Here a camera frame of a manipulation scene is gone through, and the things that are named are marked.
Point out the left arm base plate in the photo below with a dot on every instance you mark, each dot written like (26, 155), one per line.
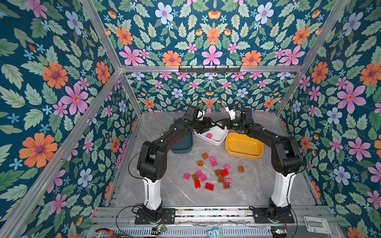
(146, 216)

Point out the black hook rail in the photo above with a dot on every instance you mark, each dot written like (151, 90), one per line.
(209, 69)

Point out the pink lego brick cluster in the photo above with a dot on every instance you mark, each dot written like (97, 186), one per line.
(201, 176)

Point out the white device on rail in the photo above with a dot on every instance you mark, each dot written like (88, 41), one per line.
(317, 225)

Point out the teal plastic container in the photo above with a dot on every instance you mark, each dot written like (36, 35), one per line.
(183, 144)

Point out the orange brown lego brick center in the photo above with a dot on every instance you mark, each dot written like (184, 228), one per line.
(217, 172)

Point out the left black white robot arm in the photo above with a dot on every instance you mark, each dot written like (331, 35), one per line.
(152, 163)

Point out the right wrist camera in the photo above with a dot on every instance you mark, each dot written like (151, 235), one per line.
(231, 111)

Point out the yellow plastic container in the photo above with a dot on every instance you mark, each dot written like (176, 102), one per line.
(240, 145)

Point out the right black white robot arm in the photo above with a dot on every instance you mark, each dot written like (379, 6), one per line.
(286, 160)

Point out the blue owl toy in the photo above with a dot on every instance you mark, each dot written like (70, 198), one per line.
(214, 233)

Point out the white plastic container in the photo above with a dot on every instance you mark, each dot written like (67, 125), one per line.
(211, 131)

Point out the pink double lego brick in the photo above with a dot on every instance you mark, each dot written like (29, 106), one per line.
(213, 161)

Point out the orange lego brick bottom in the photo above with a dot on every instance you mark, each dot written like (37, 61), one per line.
(226, 185)

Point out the large red lego brick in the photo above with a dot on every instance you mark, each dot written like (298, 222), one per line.
(209, 186)

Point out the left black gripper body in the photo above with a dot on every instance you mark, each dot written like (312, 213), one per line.
(201, 126)

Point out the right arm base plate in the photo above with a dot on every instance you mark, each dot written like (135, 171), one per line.
(272, 214)

